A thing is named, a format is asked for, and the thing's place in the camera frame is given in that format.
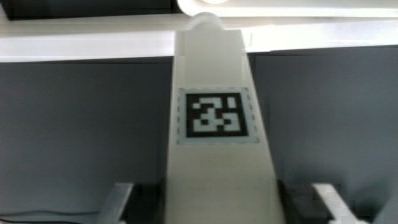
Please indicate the white L-shaped corner fence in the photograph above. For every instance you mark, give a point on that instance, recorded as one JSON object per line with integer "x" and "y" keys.
{"x": 138, "y": 36}

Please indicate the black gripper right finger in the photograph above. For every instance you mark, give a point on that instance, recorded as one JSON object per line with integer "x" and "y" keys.
{"x": 313, "y": 204}

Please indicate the white desk top tray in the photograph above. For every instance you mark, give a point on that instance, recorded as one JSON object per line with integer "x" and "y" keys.
{"x": 292, "y": 8}

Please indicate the white desk leg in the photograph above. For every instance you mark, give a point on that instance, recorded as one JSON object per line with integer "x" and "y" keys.
{"x": 221, "y": 182}

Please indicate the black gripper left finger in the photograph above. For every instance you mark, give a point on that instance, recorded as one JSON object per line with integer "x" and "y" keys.
{"x": 134, "y": 204}

